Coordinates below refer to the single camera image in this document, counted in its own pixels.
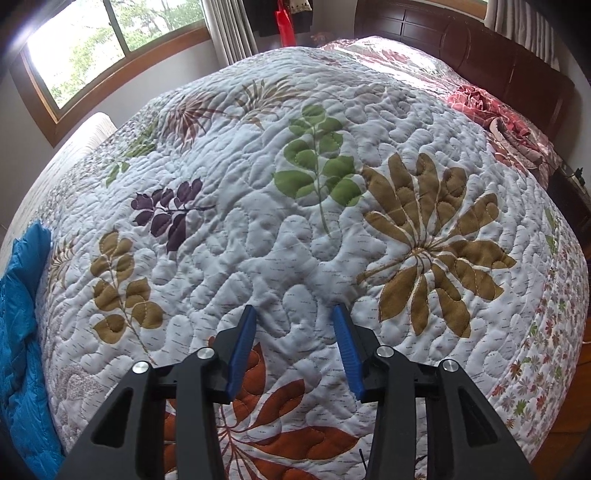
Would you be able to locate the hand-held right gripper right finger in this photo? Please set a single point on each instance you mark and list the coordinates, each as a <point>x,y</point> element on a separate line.
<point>348,351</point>

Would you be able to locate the pink floral pillow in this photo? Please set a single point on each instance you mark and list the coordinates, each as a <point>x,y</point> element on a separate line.
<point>383,53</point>

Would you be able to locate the bed with floral quilt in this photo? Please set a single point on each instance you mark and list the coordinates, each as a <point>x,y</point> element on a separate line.
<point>286,221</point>

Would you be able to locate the wooden framed window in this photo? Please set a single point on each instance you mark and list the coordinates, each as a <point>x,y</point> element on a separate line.
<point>106,41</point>

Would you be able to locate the dark wooden nightstand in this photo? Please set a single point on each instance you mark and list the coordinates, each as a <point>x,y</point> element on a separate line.
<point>570,194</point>

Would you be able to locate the dark wooden headboard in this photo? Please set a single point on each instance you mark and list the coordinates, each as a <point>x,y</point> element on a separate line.
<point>498,50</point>

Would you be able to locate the dark hanging coat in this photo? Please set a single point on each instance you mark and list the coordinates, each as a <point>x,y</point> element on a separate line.
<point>304,14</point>

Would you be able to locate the white curtain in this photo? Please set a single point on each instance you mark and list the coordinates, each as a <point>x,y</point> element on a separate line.
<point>521,27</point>
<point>231,27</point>

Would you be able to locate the red floral pillow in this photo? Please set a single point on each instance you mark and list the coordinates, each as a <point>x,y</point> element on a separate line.
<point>503,124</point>

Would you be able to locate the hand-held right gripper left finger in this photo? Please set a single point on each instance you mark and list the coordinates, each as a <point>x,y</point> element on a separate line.
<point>240,351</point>

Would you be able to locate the blue puffer jacket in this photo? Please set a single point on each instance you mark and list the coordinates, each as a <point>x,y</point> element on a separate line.
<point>23,332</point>

